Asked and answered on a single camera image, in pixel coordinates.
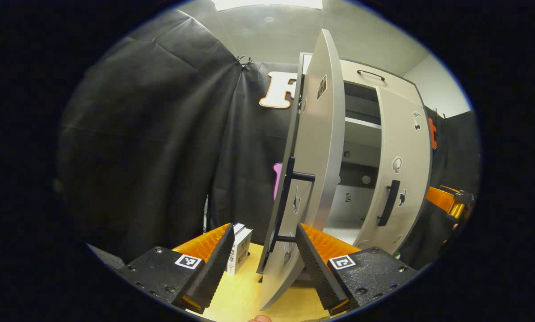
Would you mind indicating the grey cabinet drawer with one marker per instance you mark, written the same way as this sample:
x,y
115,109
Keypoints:
x,y
397,89

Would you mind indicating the black backdrop cloth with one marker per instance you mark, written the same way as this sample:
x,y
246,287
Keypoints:
x,y
160,134

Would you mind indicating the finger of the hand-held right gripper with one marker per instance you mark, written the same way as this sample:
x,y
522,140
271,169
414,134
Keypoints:
x,y
439,199

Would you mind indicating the white and blue small box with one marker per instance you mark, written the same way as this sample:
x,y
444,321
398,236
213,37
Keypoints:
x,y
240,250

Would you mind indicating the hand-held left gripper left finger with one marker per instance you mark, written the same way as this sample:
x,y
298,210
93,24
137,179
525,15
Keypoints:
x,y
213,268

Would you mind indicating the ceiling light panel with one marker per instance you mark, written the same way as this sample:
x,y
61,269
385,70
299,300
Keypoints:
x,y
267,3

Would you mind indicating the white cabinet shelf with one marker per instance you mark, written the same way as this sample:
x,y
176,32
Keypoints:
x,y
361,123

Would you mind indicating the grey cabinet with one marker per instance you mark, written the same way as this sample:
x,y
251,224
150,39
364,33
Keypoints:
x,y
363,152

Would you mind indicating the grey cabinet door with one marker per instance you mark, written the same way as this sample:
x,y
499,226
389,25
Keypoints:
x,y
325,147
410,143

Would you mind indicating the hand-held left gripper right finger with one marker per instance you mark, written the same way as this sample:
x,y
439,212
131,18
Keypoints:
x,y
319,273

